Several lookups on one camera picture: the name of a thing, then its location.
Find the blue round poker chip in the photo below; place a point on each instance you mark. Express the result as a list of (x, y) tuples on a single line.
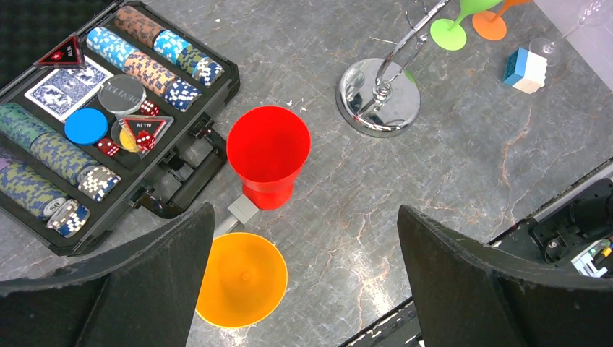
[(86, 126)]

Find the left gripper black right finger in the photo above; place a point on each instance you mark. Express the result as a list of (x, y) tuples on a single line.
[(471, 294)]

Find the left gripper clear left finger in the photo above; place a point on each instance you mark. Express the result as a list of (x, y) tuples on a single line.
[(142, 293)]

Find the orange plastic wine glass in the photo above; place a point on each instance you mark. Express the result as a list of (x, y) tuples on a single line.
[(490, 25)]

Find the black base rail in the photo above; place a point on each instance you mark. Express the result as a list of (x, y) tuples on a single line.
[(572, 232)]

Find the blue white toy block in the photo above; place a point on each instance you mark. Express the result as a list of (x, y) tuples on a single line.
[(525, 71)]

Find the clear wine glass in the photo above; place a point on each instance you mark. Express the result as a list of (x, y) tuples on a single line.
[(587, 14)]

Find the red plastic wine glass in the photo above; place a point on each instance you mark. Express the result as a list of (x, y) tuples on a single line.
[(267, 148)]

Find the green plastic wine glass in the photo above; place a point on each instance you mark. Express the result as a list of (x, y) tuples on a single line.
[(449, 34)]

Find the chrome wine glass rack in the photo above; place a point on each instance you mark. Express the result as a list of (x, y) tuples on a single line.
[(379, 97)]

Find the yellow plastic wine glass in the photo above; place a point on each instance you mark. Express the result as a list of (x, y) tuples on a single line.
[(245, 280)]

